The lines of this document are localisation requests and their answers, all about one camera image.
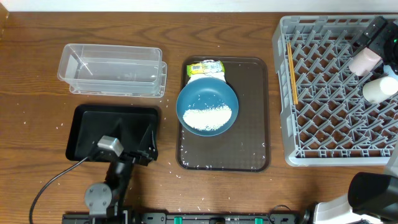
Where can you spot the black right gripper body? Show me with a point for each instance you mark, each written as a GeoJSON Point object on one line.
{"type": "Point", "coordinates": [380, 43]}

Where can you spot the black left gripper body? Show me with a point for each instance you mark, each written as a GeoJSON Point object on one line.
{"type": "Point", "coordinates": [137, 160]}

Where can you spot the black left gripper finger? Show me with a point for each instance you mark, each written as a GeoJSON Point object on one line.
{"type": "Point", "coordinates": [116, 130]}
{"type": "Point", "coordinates": [147, 145]}

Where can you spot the pink cup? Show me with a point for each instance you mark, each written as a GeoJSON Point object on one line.
{"type": "Point", "coordinates": [364, 62]}

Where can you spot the white cup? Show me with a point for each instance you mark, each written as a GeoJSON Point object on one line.
{"type": "Point", "coordinates": [380, 89]}

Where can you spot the light blue bowl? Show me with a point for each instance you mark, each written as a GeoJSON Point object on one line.
{"type": "Point", "coordinates": [390, 72]}

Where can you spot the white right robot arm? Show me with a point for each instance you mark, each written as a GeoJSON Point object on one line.
{"type": "Point", "coordinates": [371, 198]}

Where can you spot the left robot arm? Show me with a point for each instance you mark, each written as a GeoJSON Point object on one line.
{"type": "Point", "coordinates": [105, 199]}

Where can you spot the grey dishwasher rack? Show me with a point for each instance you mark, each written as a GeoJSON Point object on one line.
{"type": "Point", "coordinates": [325, 120]}

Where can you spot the black plastic tray bin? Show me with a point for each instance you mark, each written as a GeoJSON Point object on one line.
{"type": "Point", "coordinates": [90, 122]}

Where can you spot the clear plastic bin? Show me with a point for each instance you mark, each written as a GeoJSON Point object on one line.
{"type": "Point", "coordinates": [113, 70]}

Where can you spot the dark blue plate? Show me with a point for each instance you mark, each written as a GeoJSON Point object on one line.
{"type": "Point", "coordinates": [207, 93]}

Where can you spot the dark brown serving tray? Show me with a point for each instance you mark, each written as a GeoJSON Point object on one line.
{"type": "Point", "coordinates": [245, 146]}

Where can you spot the yellow green snack wrapper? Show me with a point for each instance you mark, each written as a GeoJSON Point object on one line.
{"type": "Point", "coordinates": [205, 67]}

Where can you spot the crumpled white paper napkin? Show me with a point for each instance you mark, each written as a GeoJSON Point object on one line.
{"type": "Point", "coordinates": [197, 76]}

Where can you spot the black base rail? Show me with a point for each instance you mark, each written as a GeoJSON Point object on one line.
{"type": "Point", "coordinates": [163, 218]}

